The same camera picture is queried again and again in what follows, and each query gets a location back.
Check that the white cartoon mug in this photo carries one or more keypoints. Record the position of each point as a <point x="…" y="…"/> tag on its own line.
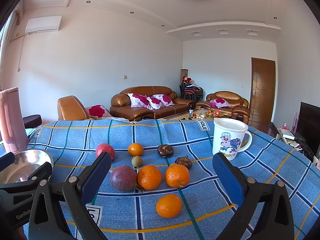
<point x="230" y="137"/>

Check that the brown leather armchair far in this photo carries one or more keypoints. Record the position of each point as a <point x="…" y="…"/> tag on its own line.
<point x="239" y="106"/>

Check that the pink electric kettle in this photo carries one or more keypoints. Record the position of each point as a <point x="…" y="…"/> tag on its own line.
<point x="12" y="126"/>

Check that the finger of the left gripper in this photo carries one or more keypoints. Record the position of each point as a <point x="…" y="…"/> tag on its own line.
<point x="6" y="160"/>

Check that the red floral cushion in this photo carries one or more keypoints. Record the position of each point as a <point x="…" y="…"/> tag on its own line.
<point x="97" y="112"/>

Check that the dark stool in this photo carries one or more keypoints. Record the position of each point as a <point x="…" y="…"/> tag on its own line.
<point x="32" y="121"/>

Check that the steel round bowl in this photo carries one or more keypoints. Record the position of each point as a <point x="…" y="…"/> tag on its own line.
<point x="25" y="164"/>

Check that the mandarin orange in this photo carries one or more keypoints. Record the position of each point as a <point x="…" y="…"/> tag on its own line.
<point x="149" y="177"/>
<point x="177" y="176"/>

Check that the tall patterned vase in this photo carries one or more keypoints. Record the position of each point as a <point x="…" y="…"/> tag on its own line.
<point x="184" y="75"/>

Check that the brown leather three-seat sofa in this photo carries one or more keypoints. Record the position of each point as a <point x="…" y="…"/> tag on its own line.
<point x="121" y="105"/>

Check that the blue plaid tablecloth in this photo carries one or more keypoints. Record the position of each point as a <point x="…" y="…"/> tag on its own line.
<point x="206" y="206"/>

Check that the black television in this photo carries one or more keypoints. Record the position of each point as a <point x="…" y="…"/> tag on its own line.
<point x="308" y="126"/>

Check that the white wall air conditioner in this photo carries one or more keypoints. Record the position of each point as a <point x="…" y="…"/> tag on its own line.
<point x="43" y="24"/>

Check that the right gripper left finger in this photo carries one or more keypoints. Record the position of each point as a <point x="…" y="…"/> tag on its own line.
<point x="47" y="220"/>

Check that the floral pillow on armchair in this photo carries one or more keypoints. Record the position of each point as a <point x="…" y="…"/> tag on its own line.
<point x="219" y="103"/>

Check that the red pomegranate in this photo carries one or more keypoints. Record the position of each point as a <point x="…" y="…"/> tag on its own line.
<point x="107" y="148"/>

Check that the brown wooden door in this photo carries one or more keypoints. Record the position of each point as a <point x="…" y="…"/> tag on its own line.
<point x="263" y="89"/>

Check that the brown leather armchair near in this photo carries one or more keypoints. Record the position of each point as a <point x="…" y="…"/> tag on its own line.
<point x="71" y="109"/>

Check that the stacked chairs with clothes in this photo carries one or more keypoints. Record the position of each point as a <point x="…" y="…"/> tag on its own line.
<point x="189" y="90"/>

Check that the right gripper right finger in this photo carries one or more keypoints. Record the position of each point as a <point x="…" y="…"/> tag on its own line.
<point x="275" y="220"/>

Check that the small smooth orange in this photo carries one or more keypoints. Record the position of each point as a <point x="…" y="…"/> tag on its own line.
<point x="135" y="149"/>

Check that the floral pillow right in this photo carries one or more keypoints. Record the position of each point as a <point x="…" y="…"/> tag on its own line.
<point x="159" y="101"/>

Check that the purple red onion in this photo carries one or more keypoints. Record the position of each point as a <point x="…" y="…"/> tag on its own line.
<point x="123" y="178"/>

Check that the floral pillow left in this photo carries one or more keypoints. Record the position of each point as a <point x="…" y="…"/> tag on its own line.
<point x="138" y="100"/>

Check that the cluttered coffee table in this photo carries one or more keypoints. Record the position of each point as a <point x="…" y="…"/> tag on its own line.
<point x="199" y="114"/>

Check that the dark mangosteen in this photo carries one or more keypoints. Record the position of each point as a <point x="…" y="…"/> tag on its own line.
<point x="165" y="151"/>
<point x="185" y="161"/>

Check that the brown leather armchair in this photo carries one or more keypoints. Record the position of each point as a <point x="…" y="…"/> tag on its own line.
<point x="71" y="109"/>
<point x="239" y="106"/>

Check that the small yellow-green fruit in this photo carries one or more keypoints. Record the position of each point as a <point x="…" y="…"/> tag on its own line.
<point x="137" y="161"/>

